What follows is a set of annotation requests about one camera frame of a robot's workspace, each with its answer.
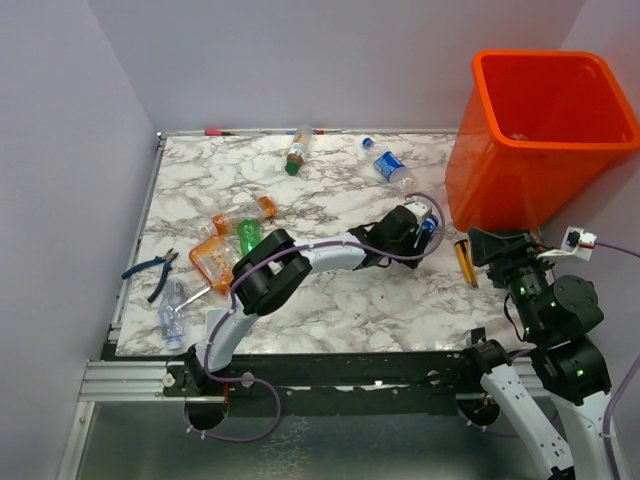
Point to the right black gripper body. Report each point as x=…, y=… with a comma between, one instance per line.
x=524, y=272

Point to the large orange label bottle left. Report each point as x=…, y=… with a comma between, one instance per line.
x=215, y=258

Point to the orange plastic bin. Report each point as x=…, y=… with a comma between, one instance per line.
x=539, y=126

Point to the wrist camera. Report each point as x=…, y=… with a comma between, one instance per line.
x=577, y=244
x=419, y=209

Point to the blue red pen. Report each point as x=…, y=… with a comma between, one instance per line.
x=318, y=132

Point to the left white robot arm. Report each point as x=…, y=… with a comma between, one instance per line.
x=266, y=278

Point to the orange label crushed bottle left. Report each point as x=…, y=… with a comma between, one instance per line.
x=259, y=209

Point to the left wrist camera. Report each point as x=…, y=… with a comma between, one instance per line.
x=419, y=209

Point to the clear water bottle left edge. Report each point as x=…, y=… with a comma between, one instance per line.
x=173, y=312

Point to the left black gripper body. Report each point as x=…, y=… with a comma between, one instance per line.
x=407, y=245

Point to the yellow pencil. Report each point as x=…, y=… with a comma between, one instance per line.
x=462, y=249

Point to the small blue label bottle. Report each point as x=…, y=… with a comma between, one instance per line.
x=429, y=227

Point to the green cap tea bottle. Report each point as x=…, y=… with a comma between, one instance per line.
x=298, y=150

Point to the far blue label bottle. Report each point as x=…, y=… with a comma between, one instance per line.
x=388, y=165

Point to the red marker pen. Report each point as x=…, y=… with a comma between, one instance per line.
x=217, y=133

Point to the black base frame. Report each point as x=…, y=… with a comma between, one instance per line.
x=435, y=383

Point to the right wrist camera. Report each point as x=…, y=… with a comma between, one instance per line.
x=577, y=244

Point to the green plastic bottle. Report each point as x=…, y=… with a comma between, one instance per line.
x=249, y=233

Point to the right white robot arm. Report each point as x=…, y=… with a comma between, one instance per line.
x=556, y=318

